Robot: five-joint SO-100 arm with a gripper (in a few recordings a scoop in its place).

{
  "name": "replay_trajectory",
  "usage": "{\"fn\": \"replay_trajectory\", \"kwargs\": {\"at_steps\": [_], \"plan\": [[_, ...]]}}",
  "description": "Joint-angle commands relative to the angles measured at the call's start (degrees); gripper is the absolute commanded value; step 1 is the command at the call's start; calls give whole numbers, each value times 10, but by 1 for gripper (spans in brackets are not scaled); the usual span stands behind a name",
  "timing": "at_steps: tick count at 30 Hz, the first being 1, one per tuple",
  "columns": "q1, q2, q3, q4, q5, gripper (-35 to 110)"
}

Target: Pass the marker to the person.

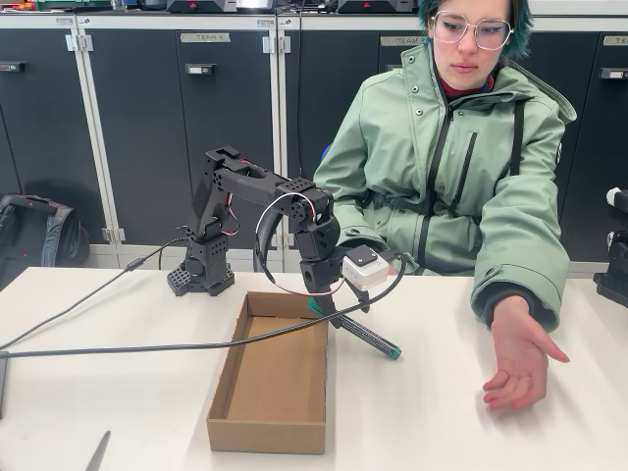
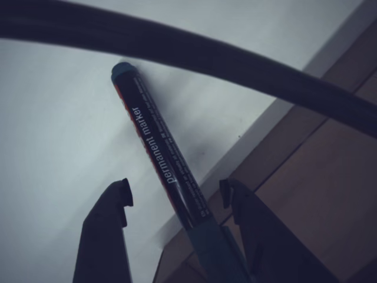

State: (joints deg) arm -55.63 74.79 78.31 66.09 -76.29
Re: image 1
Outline clear frame glasses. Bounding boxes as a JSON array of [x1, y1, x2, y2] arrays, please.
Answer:
[[430, 10, 514, 52]]

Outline dark red turtleneck collar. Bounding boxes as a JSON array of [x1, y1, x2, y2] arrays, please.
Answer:
[[439, 73, 497, 104]]

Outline blue chair with black armrests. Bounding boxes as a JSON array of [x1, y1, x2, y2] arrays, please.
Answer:
[[253, 141, 335, 274]]

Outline thick grey camera cable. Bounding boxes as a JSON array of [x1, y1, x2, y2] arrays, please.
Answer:
[[0, 250, 408, 357]]

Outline person right forearm green sleeve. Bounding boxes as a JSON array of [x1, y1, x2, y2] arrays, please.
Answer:
[[333, 195, 393, 256]]

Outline person left hand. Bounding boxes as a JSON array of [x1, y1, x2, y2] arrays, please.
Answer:
[[482, 296, 571, 412]]

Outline red white servo wire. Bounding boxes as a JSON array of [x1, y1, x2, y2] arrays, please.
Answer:
[[257, 192, 344, 298]]

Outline dark grey flat device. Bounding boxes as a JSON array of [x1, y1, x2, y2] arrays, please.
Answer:
[[0, 348, 11, 421]]

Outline grey tape label Team 4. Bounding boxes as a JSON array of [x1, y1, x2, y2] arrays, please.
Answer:
[[180, 31, 232, 43]]

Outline person head with teal hair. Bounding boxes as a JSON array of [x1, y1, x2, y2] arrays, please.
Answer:
[[416, 0, 536, 92]]

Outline black case with red triangle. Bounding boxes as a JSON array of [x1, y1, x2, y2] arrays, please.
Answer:
[[337, 0, 418, 15], [166, 0, 239, 14]]

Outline person torso in green jacket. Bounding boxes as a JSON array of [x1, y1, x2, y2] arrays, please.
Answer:
[[312, 41, 578, 335]]

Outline black backpack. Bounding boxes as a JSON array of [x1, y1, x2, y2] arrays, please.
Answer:
[[0, 193, 91, 290]]

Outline open cardboard box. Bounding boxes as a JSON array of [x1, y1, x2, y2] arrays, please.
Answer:
[[205, 289, 331, 455]]

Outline grey slanted bar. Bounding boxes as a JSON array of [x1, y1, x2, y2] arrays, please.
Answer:
[[83, 430, 113, 471]]

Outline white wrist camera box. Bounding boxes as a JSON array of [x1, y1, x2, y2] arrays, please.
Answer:
[[341, 246, 396, 291]]

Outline grey cable with connector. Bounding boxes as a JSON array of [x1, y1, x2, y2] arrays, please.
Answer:
[[0, 237, 190, 347]]

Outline person left forearm green sleeve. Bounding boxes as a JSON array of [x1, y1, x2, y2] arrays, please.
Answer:
[[469, 205, 570, 335]]

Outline green permanent marker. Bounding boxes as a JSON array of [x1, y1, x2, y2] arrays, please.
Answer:
[[306, 296, 403, 362]]

